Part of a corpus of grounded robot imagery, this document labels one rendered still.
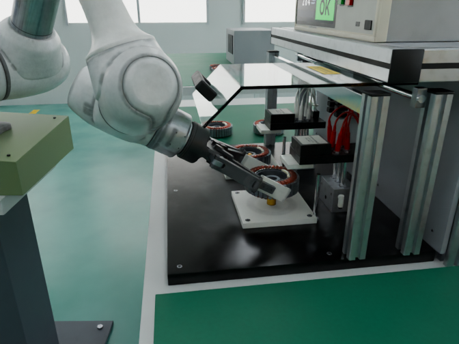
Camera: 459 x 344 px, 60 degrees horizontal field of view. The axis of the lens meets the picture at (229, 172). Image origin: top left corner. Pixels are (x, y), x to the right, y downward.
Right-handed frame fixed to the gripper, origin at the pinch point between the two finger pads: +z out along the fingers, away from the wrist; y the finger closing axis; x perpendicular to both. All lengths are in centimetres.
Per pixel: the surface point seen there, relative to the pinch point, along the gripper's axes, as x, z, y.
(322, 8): 35.6, -4.5, -12.5
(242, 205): -7.7, -2.3, -0.2
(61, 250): -109, -20, -118
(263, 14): 91, 105, -464
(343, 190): 6.0, 13.2, 4.8
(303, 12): 35.2, -3.3, -25.0
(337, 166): 9.3, 11.3, 0.9
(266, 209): -5.4, 1.6, 2.3
